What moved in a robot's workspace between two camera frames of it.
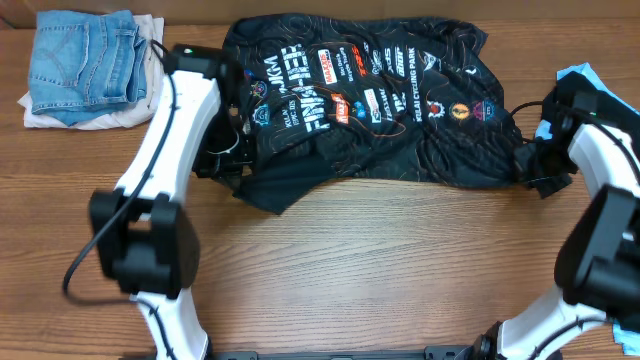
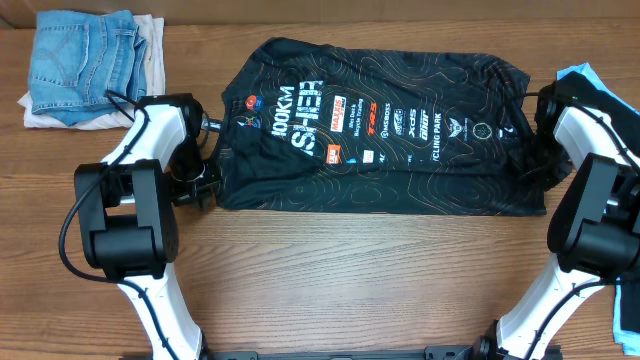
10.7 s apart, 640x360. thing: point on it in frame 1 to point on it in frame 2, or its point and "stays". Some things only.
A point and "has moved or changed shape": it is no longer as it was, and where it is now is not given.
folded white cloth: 152,34 stays
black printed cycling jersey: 369,98 has moved or changed shape
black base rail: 429,353 stays
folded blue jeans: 82,64 stays
